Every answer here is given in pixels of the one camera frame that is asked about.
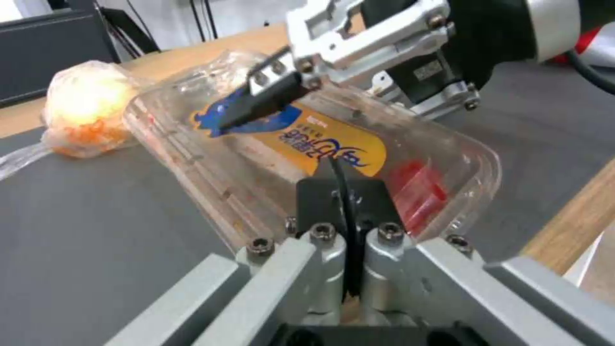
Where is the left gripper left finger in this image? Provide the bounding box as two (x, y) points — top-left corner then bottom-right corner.
(114, 177), (349, 346)

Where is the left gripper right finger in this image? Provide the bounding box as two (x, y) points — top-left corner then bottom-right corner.
(343, 177), (615, 346)

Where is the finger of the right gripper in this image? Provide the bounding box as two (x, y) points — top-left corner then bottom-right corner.
(414, 81), (482, 120)
(216, 0), (456, 133)

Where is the thin black strap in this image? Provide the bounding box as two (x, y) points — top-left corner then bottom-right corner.
(329, 158), (362, 302)

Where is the clear plastic takeout container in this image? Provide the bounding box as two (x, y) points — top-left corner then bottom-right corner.
(122, 50), (503, 253)

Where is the plastic bag with orange trash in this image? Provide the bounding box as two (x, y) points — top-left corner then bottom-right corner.
(0, 60), (145, 177)

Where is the red sauce packet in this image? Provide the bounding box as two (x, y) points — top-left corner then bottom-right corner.
(381, 158), (451, 219)

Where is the grey table mat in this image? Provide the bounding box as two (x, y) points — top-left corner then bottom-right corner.
(0, 64), (615, 346)

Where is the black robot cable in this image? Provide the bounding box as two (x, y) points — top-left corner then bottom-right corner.
(564, 49), (615, 93)

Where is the black chair frame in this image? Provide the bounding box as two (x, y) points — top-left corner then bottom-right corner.
(98, 0), (220, 58)

